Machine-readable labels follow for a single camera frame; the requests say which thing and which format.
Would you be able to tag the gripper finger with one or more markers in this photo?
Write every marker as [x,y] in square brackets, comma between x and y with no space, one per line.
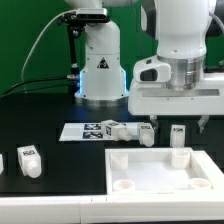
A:
[202,122]
[154,121]

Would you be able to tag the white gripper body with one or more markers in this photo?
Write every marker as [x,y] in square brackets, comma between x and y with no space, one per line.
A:
[163,86]

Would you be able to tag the white square tabletop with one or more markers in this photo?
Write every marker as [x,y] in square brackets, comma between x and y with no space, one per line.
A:
[160,170]

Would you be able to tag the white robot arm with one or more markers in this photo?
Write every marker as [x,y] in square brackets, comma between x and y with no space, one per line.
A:
[177,28]

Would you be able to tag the white paper with markers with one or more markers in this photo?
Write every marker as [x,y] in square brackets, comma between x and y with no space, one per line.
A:
[82,132]

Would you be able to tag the white L-shaped obstacle wall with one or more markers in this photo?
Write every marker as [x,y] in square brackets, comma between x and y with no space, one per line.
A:
[150,207]

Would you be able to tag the black camera stand pole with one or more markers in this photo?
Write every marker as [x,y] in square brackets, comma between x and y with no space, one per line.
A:
[75,71]

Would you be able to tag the black camera on stand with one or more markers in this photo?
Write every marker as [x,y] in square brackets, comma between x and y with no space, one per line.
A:
[85,15]

